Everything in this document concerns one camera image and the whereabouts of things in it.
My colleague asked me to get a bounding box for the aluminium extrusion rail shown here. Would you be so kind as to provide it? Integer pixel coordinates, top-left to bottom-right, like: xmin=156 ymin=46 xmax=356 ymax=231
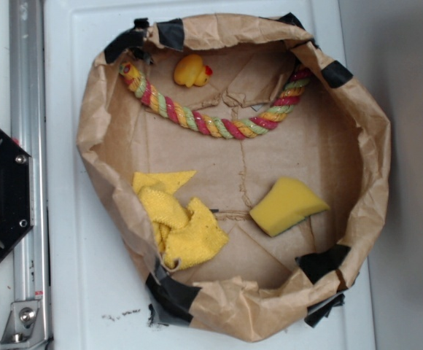
xmin=9 ymin=1 xmax=53 ymax=349

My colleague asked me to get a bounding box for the yellow rubber duck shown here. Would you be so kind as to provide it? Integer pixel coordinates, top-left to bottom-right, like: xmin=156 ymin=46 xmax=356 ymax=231
xmin=174 ymin=54 xmax=213 ymax=88

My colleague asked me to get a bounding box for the metal corner bracket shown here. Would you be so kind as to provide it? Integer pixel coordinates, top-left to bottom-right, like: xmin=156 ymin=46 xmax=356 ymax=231
xmin=0 ymin=300 xmax=44 ymax=349

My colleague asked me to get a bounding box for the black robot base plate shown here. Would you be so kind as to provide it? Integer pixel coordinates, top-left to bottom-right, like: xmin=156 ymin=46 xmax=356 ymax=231
xmin=0 ymin=112 xmax=34 ymax=279

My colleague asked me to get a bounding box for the brown paper bag basin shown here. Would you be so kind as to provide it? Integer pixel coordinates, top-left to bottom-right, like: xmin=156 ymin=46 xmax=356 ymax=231
xmin=77 ymin=14 xmax=391 ymax=342

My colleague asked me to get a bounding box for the red green yellow rope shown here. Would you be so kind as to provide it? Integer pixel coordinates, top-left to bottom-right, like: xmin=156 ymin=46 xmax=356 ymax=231
xmin=118 ymin=61 xmax=313 ymax=140

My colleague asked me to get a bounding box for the yellow cloth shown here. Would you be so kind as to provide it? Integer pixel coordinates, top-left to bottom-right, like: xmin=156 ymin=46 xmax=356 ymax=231
xmin=132 ymin=171 xmax=229 ymax=271

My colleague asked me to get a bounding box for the yellow sponge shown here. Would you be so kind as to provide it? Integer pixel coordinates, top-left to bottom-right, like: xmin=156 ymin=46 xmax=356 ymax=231
xmin=249 ymin=177 xmax=330 ymax=237

